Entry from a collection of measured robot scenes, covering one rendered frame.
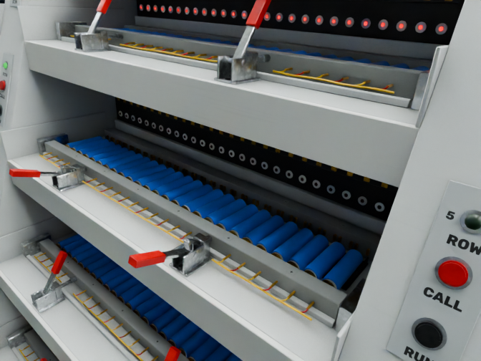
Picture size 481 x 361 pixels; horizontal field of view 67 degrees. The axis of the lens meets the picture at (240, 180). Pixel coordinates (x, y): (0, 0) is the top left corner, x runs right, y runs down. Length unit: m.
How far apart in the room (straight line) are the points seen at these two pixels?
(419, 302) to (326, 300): 0.10
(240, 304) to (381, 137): 0.20
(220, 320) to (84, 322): 0.31
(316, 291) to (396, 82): 0.20
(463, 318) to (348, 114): 0.15
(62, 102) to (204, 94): 0.42
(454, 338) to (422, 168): 0.11
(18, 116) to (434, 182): 0.63
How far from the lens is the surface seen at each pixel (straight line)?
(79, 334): 0.62
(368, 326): 0.29
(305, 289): 0.35
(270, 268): 0.37
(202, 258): 0.40
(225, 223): 0.44
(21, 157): 0.73
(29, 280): 0.74
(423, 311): 0.27
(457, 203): 0.26
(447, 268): 0.26
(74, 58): 0.57
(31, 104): 0.72
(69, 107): 0.75
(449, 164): 0.26
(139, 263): 0.34
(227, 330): 0.37
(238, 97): 0.33
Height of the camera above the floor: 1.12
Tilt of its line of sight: 11 degrees down
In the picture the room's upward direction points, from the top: 15 degrees clockwise
